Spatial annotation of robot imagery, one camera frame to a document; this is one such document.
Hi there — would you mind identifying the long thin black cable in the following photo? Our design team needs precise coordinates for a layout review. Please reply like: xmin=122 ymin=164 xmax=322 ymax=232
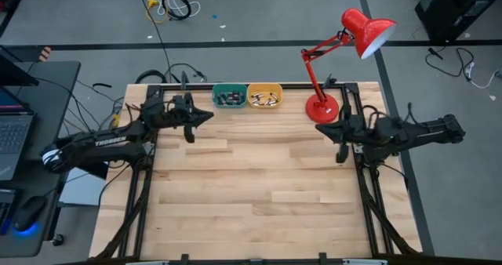
xmin=134 ymin=0 xmax=174 ymax=82

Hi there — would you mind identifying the thick black cable loop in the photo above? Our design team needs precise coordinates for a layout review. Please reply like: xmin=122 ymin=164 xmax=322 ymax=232
xmin=135 ymin=69 xmax=168 ymax=85

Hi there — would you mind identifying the black computer tower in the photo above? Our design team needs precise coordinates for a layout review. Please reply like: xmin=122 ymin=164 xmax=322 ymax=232
xmin=414 ymin=0 xmax=502 ymax=43

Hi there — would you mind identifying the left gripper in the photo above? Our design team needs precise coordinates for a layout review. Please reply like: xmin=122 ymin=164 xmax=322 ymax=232
xmin=143 ymin=93 xmax=215 ymax=143

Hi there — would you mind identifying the black coiled floor cable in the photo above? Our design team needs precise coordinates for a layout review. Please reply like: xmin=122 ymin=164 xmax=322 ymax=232
xmin=163 ymin=0 xmax=193 ymax=21

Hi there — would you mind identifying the black monitor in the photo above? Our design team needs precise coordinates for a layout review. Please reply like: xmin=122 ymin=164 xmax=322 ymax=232
xmin=0 ymin=47 xmax=40 ymax=88

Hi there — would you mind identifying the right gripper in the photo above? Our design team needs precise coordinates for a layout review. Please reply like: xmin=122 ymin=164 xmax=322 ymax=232
xmin=315 ymin=104 xmax=380 ymax=164

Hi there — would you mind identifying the red desk lamp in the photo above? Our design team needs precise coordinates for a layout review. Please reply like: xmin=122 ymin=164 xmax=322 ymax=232
xmin=300 ymin=8 xmax=398 ymax=125

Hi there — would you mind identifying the white floor cable with plug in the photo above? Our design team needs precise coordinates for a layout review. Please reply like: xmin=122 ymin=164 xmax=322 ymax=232
xmin=464 ymin=61 xmax=502 ymax=89

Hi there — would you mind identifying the light grey box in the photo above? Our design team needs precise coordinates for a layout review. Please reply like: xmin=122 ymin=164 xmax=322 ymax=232
xmin=58 ymin=170 xmax=110 ymax=207

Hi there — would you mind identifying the white coiled floor cable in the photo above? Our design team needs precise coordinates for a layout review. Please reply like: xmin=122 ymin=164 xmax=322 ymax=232
xmin=155 ymin=0 xmax=202 ymax=19

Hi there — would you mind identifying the teal plastic bin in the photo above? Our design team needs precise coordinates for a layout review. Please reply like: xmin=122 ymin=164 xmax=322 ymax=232
xmin=211 ymin=83 xmax=249 ymax=110

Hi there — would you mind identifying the short black cable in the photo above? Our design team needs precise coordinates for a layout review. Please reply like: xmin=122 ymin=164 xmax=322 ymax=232
xmin=92 ymin=82 xmax=114 ymax=96

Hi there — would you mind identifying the dark laptop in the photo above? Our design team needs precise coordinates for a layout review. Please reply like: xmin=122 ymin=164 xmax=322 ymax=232
xmin=0 ymin=86 xmax=39 ymax=182

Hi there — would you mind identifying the yellow floor cable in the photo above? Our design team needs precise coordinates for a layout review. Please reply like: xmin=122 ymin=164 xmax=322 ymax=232
xmin=145 ymin=0 xmax=169 ymax=25

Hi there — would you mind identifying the black side desk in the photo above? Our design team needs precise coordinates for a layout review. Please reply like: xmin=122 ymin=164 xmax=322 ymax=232
xmin=0 ymin=60 xmax=82 ymax=258

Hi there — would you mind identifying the yellow plastic bin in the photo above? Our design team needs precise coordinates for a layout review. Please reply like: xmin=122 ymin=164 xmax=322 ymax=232
xmin=247 ymin=83 xmax=284 ymax=110

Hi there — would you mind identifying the black computer mouse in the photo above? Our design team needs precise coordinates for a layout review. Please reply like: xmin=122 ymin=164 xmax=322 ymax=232
xmin=13 ymin=195 xmax=49 ymax=234

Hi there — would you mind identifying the black floor cable with plug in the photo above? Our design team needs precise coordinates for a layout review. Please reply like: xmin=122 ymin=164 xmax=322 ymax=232
xmin=425 ymin=46 xmax=476 ymax=78

